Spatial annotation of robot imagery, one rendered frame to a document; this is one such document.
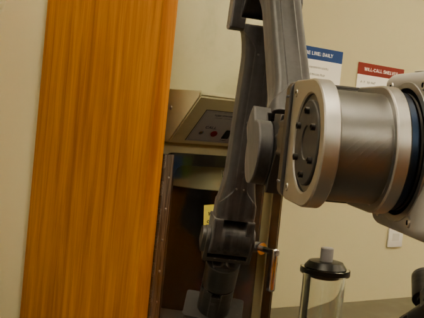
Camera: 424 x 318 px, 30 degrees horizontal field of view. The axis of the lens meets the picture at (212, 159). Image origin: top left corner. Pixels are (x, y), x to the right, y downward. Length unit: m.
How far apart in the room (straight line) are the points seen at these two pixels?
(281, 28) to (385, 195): 0.41
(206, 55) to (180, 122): 0.17
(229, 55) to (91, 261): 0.49
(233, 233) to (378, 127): 0.60
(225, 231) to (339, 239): 1.24
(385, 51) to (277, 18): 1.49
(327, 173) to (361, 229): 1.86
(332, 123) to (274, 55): 0.36
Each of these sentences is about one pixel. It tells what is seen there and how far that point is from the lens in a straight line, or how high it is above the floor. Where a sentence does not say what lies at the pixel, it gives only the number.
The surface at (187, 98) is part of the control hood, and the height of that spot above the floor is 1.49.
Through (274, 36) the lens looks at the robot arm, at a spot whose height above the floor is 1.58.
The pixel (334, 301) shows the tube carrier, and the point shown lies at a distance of 1.72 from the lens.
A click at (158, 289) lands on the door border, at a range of 1.55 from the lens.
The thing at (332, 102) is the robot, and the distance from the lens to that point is 0.70.
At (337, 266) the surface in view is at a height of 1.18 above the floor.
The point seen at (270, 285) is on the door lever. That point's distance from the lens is 1.66.
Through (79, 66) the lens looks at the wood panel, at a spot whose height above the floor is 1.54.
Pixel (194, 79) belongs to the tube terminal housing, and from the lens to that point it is 1.55.
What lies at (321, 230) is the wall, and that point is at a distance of 2.42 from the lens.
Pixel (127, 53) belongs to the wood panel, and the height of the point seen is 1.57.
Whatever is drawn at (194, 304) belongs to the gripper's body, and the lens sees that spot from 1.40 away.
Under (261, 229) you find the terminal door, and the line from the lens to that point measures 1.67.
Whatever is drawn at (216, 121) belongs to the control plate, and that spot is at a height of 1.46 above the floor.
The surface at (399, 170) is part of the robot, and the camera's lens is 0.71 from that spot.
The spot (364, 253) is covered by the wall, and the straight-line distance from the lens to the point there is 2.58.
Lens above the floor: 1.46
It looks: 3 degrees down
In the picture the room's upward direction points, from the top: 6 degrees clockwise
